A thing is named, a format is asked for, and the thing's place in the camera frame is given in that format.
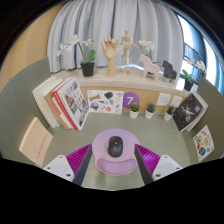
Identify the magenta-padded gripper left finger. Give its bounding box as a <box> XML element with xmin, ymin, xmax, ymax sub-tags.
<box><xmin>43</xmin><ymin>143</ymin><xmax>94</xmax><ymax>187</ymax></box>

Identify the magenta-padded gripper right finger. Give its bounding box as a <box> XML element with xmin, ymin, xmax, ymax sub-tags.
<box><xmin>133</xmin><ymin>143</ymin><xmax>183</xmax><ymax>186</ymax></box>

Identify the black computer mouse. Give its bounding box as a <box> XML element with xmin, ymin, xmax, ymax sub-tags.
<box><xmin>107</xmin><ymin>135</ymin><xmax>124</xmax><ymax>158</ymax></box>

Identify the purple mouse pad with wrist rest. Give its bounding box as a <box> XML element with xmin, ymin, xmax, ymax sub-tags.
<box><xmin>91</xmin><ymin>128</ymin><xmax>141</xmax><ymax>177</ymax></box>

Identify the beige book with red print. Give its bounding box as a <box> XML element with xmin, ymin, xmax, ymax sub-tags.
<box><xmin>18</xmin><ymin>116</ymin><xmax>54</xmax><ymax>168</ymax></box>

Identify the colourful sticker sheet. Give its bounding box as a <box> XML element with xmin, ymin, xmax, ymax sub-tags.
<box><xmin>192</xmin><ymin>124</ymin><xmax>216</xmax><ymax>163</ymax></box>

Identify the small plant in white pot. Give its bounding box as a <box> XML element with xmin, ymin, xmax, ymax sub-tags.
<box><xmin>163</xmin><ymin>104</ymin><xmax>176</xmax><ymax>122</ymax></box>
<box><xmin>129</xmin><ymin>102</ymin><xmax>141</xmax><ymax>120</ymax></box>
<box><xmin>144</xmin><ymin>102</ymin><xmax>157</xmax><ymax>120</ymax></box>

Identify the black magazine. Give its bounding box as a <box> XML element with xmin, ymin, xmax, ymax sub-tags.
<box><xmin>172</xmin><ymin>93</ymin><xmax>209</xmax><ymax>133</ymax></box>

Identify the white book with photo cover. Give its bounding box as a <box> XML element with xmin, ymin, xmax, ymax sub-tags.
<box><xmin>52</xmin><ymin>77</ymin><xmax>90</xmax><ymax>131</ymax></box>

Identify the round purple number sign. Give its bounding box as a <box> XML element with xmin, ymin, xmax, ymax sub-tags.
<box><xmin>122</xmin><ymin>91</ymin><xmax>141</xmax><ymax>109</ymax></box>

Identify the white sticker sheet with drawings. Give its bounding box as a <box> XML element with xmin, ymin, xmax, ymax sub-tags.
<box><xmin>86</xmin><ymin>89</ymin><xmax>125</xmax><ymax>115</ymax></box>

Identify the white orchid in black pot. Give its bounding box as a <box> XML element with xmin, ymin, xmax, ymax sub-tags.
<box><xmin>55</xmin><ymin>34</ymin><xmax>97</xmax><ymax>78</ymax></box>
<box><xmin>138</xmin><ymin>39</ymin><xmax>156</xmax><ymax>62</ymax></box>
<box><xmin>181</xmin><ymin>58</ymin><xmax>208</xmax><ymax>93</ymax></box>

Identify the dark grey horse figurine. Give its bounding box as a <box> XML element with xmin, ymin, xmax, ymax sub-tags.
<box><xmin>169</xmin><ymin>68</ymin><xmax>179</xmax><ymax>84</ymax></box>

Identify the wooden desk back ledge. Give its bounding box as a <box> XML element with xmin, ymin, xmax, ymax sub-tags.
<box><xmin>51</xmin><ymin>68</ymin><xmax>192</xmax><ymax>116</ymax></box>

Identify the black horse figurine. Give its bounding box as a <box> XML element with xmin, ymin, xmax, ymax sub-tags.
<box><xmin>161</xmin><ymin>59</ymin><xmax>175</xmax><ymax>82</ymax></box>

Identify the pink horse figurine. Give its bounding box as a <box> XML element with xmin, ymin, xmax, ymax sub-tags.
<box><xmin>138</xmin><ymin>54</ymin><xmax>161</xmax><ymax>82</ymax></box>

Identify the wooden hand model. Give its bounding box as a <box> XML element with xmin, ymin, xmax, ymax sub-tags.
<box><xmin>101</xmin><ymin>35</ymin><xmax>120</xmax><ymax>78</ymax></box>

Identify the wooden mannequin figure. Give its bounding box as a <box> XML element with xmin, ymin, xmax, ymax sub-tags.
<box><xmin>119</xmin><ymin>28</ymin><xmax>141</xmax><ymax>74</ymax></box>

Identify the grey curtain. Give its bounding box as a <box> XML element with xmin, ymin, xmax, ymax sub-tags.
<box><xmin>46</xmin><ymin>0</ymin><xmax>185</xmax><ymax>74</ymax></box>

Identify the white wall socket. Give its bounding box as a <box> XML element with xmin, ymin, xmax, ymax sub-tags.
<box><xmin>170</xmin><ymin>95</ymin><xmax>184</xmax><ymax>108</ymax></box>
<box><xmin>156</xmin><ymin>93</ymin><xmax>172</xmax><ymax>107</ymax></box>

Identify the window with dark frame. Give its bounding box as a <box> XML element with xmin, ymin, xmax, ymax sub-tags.
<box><xmin>176</xmin><ymin>13</ymin><xmax>224</xmax><ymax>88</ymax></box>

